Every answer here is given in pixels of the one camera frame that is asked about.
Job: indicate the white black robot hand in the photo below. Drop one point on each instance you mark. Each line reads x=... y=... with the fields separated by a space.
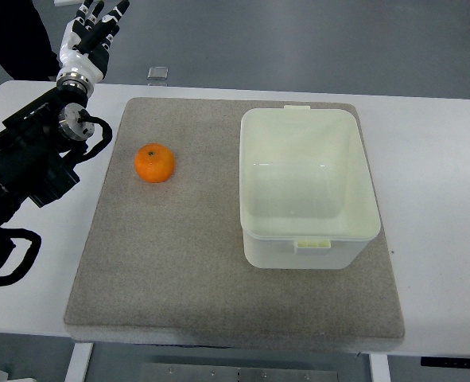
x=84 y=51

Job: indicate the orange fruit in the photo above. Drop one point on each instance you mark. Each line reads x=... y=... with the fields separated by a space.
x=154 y=163

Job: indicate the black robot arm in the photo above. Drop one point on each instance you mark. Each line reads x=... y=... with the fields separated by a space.
x=40 y=145

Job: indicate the white plastic box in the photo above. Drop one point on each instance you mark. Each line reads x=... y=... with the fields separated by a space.
x=307 y=200

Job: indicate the small clear floor plate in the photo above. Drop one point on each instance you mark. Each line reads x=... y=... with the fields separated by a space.
x=157 y=73

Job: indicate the person in dark trousers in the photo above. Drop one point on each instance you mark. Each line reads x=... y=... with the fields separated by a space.
x=25 y=49

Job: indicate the grey felt mat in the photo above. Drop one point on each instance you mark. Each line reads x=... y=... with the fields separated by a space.
x=164 y=262

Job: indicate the white table leg left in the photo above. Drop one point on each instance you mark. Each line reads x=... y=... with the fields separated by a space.
x=79 y=362

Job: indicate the white table leg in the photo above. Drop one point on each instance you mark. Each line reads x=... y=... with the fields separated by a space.
x=79 y=362
x=380 y=371

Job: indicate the white table leg right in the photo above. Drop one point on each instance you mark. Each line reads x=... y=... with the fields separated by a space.
x=380 y=371

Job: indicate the black table control panel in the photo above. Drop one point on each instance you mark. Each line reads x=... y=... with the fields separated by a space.
x=445 y=362

